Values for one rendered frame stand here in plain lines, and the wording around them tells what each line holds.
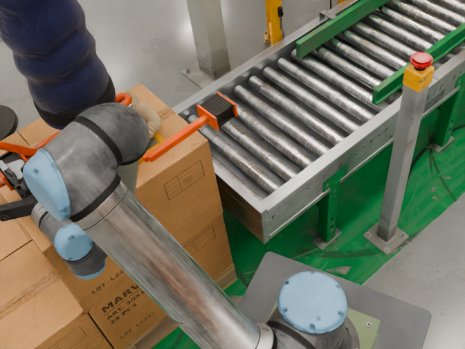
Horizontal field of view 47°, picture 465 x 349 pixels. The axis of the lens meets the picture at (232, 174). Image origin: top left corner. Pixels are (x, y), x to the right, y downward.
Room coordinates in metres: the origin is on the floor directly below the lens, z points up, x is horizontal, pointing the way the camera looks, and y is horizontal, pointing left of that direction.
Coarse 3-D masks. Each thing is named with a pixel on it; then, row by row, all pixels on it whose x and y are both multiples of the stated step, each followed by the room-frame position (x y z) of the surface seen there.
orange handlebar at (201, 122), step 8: (120, 96) 1.30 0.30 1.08; (128, 96) 1.29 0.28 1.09; (128, 104) 1.27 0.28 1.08; (200, 120) 1.13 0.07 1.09; (208, 120) 1.14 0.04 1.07; (184, 128) 1.11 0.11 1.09; (192, 128) 1.11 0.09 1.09; (176, 136) 1.08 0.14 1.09; (184, 136) 1.09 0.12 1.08; (40, 144) 1.15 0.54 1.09; (168, 144) 1.06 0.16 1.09; (176, 144) 1.07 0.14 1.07; (152, 152) 1.04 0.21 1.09; (160, 152) 1.04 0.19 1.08; (144, 160) 1.02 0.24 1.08; (152, 160) 1.02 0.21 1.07; (0, 184) 1.02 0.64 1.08
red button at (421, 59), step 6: (414, 54) 1.31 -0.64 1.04; (420, 54) 1.31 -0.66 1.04; (426, 54) 1.30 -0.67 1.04; (414, 60) 1.28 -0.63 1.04; (420, 60) 1.28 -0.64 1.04; (426, 60) 1.28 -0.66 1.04; (432, 60) 1.28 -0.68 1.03; (414, 66) 1.27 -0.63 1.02; (420, 66) 1.26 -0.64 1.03; (426, 66) 1.26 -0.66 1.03
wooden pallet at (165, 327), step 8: (232, 264) 1.20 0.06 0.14; (224, 272) 1.17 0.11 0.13; (232, 272) 1.19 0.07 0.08; (216, 280) 1.15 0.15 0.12; (224, 280) 1.17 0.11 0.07; (232, 280) 1.19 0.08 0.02; (224, 288) 1.16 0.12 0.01; (88, 312) 1.09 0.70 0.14; (168, 320) 1.05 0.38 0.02; (152, 328) 0.97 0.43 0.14; (160, 328) 1.02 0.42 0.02; (168, 328) 1.01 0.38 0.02; (104, 336) 0.97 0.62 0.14; (144, 336) 0.95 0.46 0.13; (152, 336) 0.99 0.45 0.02; (160, 336) 0.99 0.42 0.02; (136, 344) 0.97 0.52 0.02; (144, 344) 0.96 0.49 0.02; (152, 344) 0.95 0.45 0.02
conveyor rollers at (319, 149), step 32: (416, 0) 2.30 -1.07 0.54; (448, 0) 2.25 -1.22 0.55; (416, 32) 2.08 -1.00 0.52; (448, 32) 2.03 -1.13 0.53; (288, 64) 1.96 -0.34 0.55; (320, 64) 1.92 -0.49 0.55; (352, 64) 1.89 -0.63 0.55; (256, 96) 1.79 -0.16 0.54; (224, 128) 1.64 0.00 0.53; (256, 128) 1.60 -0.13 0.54; (288, 128) 1.56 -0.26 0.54; (320, 128) 1.53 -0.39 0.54; (352, 128) 1.50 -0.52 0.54
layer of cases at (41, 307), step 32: (32, 128) 1.83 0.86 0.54; (0, 224) 1.31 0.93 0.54; (224, 224) 1.20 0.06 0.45; (0, 256) 1.16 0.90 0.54; (32, 256) 1.14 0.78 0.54; (192, 256) 1.11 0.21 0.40; (224, 256) 1.18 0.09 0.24; (0, 288) 1.03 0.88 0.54; (32, 288) 1.00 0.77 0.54; (64, 288) 0.98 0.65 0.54; (128, 288) 0.97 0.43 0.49; (0, 320) 0.90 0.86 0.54; (32, 320) 0.88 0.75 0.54; (64, 320) 0.86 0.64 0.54; (96, 320) 0.89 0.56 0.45; (128, 320) 0.94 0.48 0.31; (160, 320) 0.99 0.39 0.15
